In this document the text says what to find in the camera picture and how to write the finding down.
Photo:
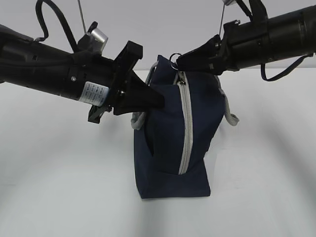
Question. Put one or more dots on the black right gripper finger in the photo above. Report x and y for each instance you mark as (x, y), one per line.
(198, 60)

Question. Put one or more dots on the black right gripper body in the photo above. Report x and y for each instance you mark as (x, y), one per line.
(242, 45)

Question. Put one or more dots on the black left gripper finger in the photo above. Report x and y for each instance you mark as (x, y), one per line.
(121, 110)
(139, 95)

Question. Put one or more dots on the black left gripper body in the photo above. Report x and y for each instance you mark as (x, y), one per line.
(122, 67)

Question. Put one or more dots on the navy insulated lunch bag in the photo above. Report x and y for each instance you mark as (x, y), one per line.
(170, 143)

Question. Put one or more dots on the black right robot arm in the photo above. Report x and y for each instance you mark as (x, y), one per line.
(290, 35)

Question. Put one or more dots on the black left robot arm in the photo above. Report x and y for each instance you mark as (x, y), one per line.
(108, 85)

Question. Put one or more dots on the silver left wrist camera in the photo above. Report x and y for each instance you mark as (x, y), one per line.
(94, 40)

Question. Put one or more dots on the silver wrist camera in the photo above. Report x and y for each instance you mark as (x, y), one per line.
(229, 2)
(94, 40)

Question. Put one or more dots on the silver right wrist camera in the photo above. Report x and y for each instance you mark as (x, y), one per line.
(229, 2)

